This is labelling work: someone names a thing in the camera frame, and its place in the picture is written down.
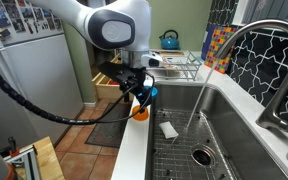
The teal kettle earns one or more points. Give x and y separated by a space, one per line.
169 42

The open wooden drawer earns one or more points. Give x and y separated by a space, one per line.
105 87

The dark floor mat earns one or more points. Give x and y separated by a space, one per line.
110 133

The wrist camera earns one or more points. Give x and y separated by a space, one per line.
151 60

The orange plastic bowl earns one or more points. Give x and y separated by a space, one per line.
140 115

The wooden board with clamp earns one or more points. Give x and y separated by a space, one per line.
36 161

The white refrigerator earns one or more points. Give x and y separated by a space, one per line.
35 61

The wire sink grid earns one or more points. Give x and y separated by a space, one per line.
195 154

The metal dish rack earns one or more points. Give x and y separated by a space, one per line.
174 65

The white sponge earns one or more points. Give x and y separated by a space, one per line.
168 130

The blue cutting board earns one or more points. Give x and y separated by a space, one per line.
207 41

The blue plastic bowl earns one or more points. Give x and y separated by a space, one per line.
153 90

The stainless steel sink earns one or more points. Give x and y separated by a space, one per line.
242 149

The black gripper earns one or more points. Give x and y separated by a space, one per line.
128 77

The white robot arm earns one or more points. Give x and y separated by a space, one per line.
123 24

